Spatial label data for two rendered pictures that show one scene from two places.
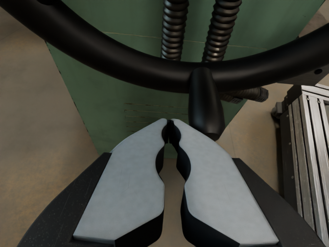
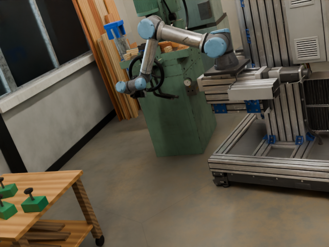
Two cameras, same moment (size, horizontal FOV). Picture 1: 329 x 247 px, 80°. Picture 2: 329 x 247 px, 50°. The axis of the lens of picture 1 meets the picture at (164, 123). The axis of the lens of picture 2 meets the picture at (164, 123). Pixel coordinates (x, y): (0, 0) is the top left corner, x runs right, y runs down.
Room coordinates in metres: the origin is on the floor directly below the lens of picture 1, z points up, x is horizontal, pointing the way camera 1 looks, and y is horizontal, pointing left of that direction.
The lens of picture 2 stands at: (-1.98, -1.57, 1.39)
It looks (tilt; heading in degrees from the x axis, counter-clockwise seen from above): 21 degrees down; 36
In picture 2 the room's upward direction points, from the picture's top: 16 degrees counter-clockwise
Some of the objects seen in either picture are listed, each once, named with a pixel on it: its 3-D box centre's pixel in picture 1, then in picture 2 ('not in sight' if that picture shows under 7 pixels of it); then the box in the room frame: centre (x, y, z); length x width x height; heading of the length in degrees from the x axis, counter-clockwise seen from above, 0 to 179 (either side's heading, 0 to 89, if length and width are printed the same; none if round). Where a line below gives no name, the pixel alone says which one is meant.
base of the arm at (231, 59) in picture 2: not in sight; (224, 58); (0.04, -0.69, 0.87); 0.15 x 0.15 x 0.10
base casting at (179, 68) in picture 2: not in sight; (167, 62); (0.58, 0.08, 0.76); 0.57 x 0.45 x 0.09; 10
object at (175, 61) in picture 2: not in sight; (158, 61); (0.40, 0.04, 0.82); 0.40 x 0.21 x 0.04; 100
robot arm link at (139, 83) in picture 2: not in sight; (137, 84); (-0.17, -0.14, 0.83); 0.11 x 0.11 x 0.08; 10
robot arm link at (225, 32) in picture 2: not in sight; (221, 39); (0.03, -0.69, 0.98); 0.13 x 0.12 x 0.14; 10
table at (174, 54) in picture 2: not in sight; (155, 57); (0.36, 0.03, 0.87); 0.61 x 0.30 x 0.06; 100
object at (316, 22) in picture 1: (300, 48); (193, 88); (0.37, -0.23, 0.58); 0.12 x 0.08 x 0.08; 10
